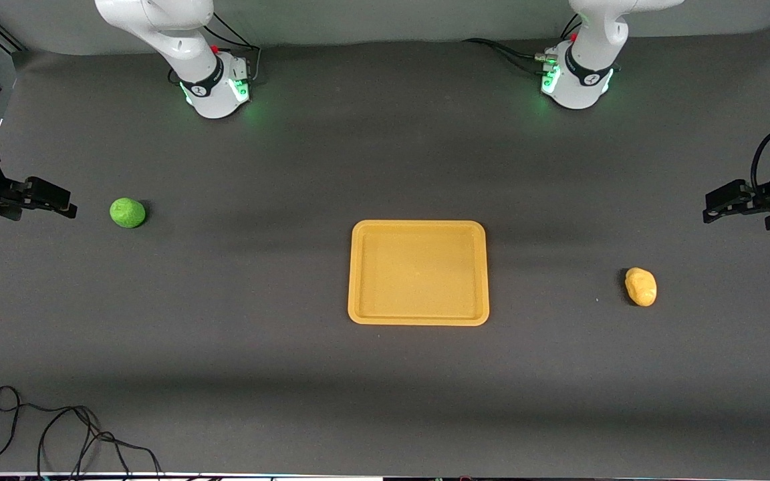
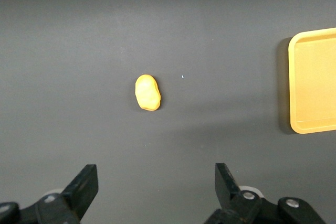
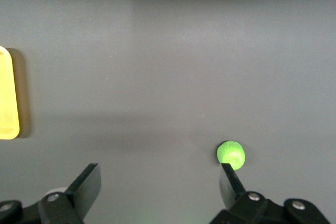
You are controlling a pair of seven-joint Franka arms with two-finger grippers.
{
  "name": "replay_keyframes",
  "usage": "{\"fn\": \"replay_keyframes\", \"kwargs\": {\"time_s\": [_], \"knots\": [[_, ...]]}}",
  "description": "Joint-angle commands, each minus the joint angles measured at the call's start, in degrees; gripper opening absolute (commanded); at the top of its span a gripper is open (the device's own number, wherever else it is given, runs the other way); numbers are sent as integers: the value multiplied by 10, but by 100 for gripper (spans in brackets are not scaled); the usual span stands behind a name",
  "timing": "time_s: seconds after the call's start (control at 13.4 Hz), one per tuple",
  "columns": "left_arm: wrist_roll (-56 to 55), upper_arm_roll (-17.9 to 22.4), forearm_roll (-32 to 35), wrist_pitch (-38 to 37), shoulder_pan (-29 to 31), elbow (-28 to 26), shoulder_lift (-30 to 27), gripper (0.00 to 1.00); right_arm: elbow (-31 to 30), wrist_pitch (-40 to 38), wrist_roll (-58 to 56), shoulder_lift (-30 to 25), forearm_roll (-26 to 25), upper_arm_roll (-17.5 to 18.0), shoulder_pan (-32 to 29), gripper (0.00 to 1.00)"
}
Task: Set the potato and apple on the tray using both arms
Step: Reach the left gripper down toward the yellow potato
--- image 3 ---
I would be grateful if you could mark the yellow plastic tray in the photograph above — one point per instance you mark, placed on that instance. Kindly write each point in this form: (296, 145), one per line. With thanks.
(8, 98)

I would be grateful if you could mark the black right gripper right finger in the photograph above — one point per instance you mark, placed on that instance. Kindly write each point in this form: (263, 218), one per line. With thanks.
(236, 195)

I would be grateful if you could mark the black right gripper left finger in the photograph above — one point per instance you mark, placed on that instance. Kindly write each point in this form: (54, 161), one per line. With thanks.
(84, 190)

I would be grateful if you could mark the green apple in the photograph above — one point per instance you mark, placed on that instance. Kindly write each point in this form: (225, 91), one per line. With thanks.
(231, 153)

